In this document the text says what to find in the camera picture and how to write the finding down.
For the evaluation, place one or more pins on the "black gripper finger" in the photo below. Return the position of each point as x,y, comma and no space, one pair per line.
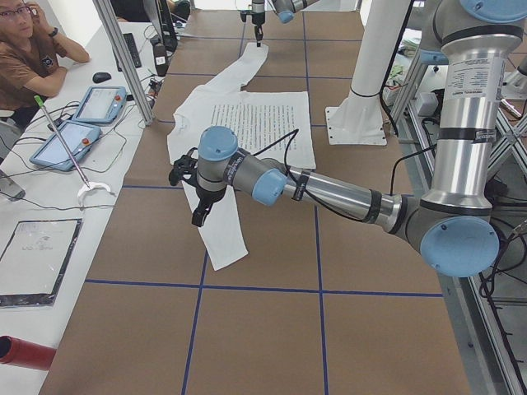
258,33
200,214

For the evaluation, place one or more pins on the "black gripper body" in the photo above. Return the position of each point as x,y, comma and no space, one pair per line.
258,19
207,195

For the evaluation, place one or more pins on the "white long-sleeve printed shirt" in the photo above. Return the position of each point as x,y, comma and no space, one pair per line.
219,118

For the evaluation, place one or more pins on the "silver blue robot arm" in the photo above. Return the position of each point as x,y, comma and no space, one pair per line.
449,224
283,9

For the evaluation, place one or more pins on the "black monitor stand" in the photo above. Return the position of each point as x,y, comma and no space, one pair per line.
165,41

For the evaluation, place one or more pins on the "far blue teach pendant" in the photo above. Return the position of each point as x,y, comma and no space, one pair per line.
101,105

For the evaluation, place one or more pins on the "black computer mouse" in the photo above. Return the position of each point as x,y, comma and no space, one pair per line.
100,77

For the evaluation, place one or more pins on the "black keyboard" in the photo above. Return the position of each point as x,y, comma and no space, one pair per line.
132,49

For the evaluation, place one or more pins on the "white central mounting column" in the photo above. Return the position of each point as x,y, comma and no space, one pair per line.
358,120

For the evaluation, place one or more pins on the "metal reacher stick white hook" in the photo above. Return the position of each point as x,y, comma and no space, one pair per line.
88,185

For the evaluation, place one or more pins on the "black framed white sheet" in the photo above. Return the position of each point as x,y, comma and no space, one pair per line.
35,260

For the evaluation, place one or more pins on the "person in brown shirt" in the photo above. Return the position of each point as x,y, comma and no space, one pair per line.
30,48

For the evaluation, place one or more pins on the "red cylinder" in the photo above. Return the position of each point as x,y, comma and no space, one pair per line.
21,353

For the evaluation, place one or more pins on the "aluminium frame post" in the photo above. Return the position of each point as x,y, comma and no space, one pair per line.
116,37

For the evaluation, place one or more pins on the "aluminium truss frame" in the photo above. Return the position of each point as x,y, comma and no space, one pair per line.
488,309

